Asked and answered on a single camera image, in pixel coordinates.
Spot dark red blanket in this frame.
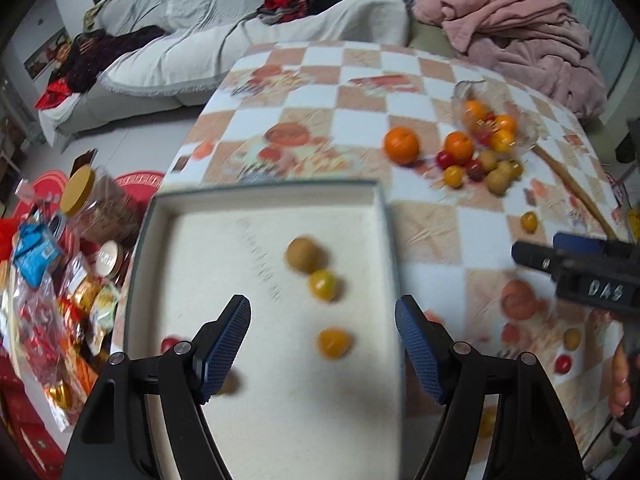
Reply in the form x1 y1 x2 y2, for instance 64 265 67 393
64 26 167 95

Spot curved wooden strip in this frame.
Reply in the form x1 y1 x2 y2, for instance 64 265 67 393
531 144 621 241

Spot clear plastic fruit bag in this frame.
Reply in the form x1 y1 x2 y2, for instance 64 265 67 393
452 80 540 162

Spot red round floor mat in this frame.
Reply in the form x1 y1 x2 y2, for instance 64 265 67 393
10 170 72 222
114 171 167 202

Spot sofa with white cover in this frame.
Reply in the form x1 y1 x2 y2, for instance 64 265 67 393
37 0 410 137

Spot pile of snack packets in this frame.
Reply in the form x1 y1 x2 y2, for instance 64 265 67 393
0 260 123 433

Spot large orange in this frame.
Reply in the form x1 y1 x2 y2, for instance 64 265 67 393
383 127 421 165

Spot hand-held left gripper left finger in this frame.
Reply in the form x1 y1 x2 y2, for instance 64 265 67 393
62 295 252 480

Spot pink blanket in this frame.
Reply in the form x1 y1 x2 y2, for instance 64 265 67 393
411 0 609 120

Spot red box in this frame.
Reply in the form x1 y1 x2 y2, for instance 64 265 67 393
0 385 68 466

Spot wall picture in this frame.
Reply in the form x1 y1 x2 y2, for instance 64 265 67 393
23 27 71 82

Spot blue snack packet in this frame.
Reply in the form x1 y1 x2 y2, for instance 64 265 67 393
12 222 62 288

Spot small jar with beige lid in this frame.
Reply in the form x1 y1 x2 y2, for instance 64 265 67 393
90 241 132 287

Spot red cloth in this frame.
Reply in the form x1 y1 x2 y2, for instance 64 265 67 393
34 79 77 111

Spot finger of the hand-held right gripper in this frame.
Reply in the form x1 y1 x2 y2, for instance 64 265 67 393
511 241 566 282
552 232 607 257

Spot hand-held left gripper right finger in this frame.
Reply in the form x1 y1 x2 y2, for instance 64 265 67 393
394 295 584 480

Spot person's right hand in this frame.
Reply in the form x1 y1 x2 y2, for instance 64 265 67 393
609 344 640 423

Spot white shallow box tray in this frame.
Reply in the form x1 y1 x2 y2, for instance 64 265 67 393
121 179 405 480

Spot checkered fruit print tablecloth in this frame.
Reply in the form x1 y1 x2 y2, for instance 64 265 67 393
111 41 632 480

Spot clear jar with yellow lid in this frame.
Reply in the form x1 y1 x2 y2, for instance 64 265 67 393
60 165 142 247

